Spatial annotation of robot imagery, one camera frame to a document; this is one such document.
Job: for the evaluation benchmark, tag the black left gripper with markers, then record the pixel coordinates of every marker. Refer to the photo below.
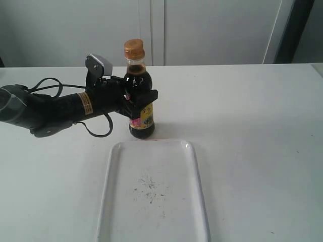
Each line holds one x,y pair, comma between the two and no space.
108,95

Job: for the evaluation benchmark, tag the dark soy sauce bottle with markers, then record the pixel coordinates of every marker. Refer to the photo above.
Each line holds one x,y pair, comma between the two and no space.
138,81

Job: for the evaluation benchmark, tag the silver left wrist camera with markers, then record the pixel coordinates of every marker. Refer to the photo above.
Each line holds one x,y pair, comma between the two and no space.
98,66

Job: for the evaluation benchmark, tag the dark vertical post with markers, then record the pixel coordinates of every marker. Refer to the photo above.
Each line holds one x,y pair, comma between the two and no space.
293,31

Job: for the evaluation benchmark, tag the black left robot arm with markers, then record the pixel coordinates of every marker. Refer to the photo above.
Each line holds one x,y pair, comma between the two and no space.
44,115

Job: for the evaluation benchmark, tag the white rectangular plastic tray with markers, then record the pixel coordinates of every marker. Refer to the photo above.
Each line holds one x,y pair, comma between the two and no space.
152,192

